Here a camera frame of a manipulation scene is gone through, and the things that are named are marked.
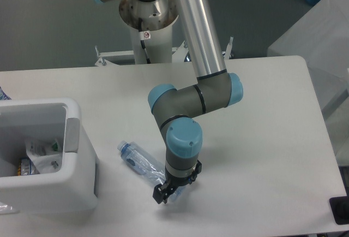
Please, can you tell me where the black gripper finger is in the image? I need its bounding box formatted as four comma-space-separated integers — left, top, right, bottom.
153, 182, 175, 204
188, 160, 202, 184

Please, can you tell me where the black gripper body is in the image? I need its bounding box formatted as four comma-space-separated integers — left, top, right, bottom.
165, 173, 195, 189

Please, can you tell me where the clear blue plastic bottle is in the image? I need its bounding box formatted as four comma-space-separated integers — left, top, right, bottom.
117, 139, 186, 203

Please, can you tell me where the clear plastic bag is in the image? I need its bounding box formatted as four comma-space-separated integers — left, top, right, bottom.
25, 138, 63, 174

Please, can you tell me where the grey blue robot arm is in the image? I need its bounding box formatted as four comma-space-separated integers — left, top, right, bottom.
95, 0, 243, 204

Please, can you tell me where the white trash can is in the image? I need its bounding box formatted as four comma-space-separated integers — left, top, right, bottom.
1, 98, 99, 214

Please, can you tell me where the crushed bottle in bin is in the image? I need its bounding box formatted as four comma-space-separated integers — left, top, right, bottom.
17, 158, 38, 176

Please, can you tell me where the black device at edge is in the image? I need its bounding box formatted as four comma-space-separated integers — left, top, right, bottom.
329, 196, 348, 225

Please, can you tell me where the clear plastic wrap left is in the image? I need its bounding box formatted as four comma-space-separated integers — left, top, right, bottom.
0, 203, 20, 215

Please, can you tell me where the translucent white box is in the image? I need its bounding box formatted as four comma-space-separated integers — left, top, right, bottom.
267, 0, 348, 167

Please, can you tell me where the blue patterned packet left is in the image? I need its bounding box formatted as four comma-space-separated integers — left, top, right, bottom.
0, 87, 11, 100

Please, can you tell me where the white pedestal base frame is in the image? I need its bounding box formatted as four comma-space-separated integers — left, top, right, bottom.
95, 36, 234, 66

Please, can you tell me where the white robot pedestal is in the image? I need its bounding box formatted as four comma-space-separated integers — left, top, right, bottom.
119, 0, 178, 64

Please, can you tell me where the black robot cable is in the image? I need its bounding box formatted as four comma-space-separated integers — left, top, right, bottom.
137, 17, 152, 64

